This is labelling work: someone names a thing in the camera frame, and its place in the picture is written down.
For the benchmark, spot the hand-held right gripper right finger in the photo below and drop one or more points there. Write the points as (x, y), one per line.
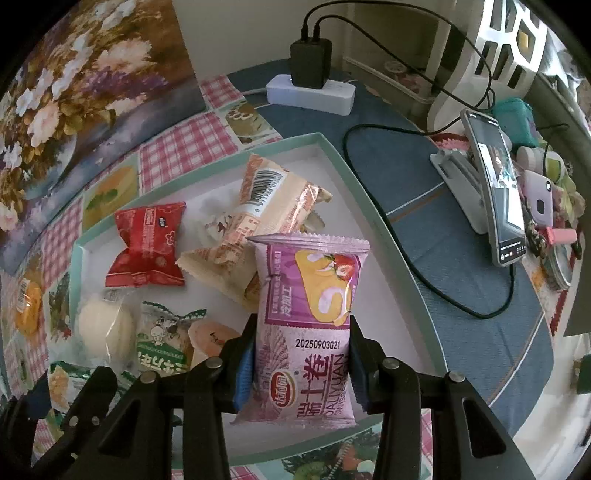
(369, 369)

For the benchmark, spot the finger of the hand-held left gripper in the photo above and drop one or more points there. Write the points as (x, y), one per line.
(87, 401)

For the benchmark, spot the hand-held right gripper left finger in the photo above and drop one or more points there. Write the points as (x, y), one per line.
(242, 378)

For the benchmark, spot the pink snack packet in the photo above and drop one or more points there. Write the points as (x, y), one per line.
(300, 360)

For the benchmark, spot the teal-edged white tray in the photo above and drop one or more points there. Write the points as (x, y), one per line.
(397, 314)

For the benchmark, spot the green leafy snack packet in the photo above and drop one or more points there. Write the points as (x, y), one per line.
(62, 383)

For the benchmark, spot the peach snack packet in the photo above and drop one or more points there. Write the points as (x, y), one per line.
(210, 339)

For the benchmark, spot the clear packet with white bun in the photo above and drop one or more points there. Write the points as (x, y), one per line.
(104, 327)

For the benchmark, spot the green and white snack packet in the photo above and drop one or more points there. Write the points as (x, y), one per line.
(161, 341)

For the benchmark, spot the beige barcode snack packet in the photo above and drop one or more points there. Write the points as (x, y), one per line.
(249, 221)

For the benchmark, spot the red snack packet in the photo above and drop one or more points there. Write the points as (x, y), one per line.
(147, 244)

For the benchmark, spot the blue cloth mat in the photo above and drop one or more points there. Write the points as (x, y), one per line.
(415, 184)

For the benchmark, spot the white phone stand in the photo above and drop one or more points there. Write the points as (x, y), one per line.
(457, 180)

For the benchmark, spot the smartphone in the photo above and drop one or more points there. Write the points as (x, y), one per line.
(503, 207)

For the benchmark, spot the round tin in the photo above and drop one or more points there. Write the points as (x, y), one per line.
(558, 267)

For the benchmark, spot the pink clip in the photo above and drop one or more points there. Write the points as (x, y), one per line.
(561, 236)

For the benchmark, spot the purple power bank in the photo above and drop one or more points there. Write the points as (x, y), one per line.
(538, 198)

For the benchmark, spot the white jar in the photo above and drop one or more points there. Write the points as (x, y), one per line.
(530, 159)

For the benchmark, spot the white lattice rack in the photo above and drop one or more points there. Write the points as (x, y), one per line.
(443, 110)

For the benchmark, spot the white power strip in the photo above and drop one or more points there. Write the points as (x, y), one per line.
(337, 99)

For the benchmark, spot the pale green cup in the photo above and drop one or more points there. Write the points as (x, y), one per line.
(555, 165)

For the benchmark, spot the teal case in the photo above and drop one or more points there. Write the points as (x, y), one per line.
(512, 120)

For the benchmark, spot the black charger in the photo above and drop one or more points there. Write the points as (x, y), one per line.
(309, 62)

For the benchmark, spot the floral wall poster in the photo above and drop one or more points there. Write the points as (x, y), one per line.
(92, 69)

